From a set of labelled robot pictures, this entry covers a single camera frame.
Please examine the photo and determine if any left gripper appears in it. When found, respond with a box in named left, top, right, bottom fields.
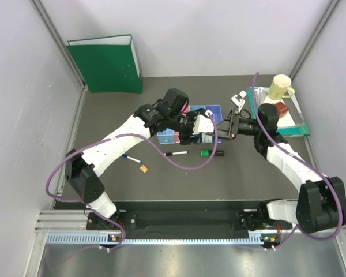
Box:
left=168, top=110, right=205, bottom=145

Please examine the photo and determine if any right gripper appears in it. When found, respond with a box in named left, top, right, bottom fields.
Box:
left=210, top=108, right=262, bottom=140

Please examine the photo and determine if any blue end drawer box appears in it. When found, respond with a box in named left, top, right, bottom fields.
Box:
left=157, top=129, right=175, bottom=144

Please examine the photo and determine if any black white marker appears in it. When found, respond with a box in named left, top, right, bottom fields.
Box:
left=163, top=151, right=188, bottom=156

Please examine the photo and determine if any green highlighter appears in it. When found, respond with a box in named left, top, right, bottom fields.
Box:
left=200, top=149, right=225, bottom=157

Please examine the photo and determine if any pink drawer box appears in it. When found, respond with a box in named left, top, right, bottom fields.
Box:
left=174, top=104, right=190, bottom=144

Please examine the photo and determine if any light blue drawer box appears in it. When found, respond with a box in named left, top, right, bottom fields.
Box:
left=189, top=105, right=206, bottom=115

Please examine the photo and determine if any small yellow eraser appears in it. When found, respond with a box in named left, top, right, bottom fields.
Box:
left=140, top=165, right=148, bottom=173

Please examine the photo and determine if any blue white pen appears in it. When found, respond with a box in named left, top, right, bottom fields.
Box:
left=121, top=154, right=142, bottom=164

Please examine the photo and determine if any blue gel jar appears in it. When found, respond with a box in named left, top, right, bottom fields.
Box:
left=201, top=133, right=215, bottom=144

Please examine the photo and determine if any purple drawer box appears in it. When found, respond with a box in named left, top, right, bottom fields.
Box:
left=205, top=105, right=223, bottom=125

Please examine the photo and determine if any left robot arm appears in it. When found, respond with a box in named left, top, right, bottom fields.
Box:
left=65, top=88, right=214, bottom=229

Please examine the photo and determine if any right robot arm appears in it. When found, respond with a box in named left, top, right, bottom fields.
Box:
left=208, top=103, right=346, bottom=234

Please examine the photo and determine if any crumpled silver wrapper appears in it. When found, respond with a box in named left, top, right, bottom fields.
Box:
left=254, top=87, right=268, bottom=105

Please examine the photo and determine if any red brown box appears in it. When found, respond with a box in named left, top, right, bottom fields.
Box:
left=274, top=102, right=289, bottom=119

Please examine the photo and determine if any teal tray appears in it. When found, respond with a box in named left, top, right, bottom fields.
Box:
left=247, top=87, right=310, bottom=137

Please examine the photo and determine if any yellow mug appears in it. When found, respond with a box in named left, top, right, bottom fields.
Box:
left=268, top=74, right=295, bottom=100

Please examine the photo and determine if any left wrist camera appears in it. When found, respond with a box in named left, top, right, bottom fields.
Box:
left=193, top=111, right=215, bottom=135

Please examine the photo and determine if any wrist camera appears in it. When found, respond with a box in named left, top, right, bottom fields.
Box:
left=193, top=111, right=215, bottom=135
left=231, top=90, right=247, bottom=112

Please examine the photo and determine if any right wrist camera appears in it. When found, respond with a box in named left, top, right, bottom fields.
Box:
left=231, top=90, right=247, bottom=112

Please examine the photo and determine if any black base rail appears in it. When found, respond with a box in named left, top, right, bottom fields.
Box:
left=86, top=209, right=292, bottom=240

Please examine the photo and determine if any green ring binder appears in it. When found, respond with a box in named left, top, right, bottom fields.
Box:
left=67, top=34, right=143, bottom=94

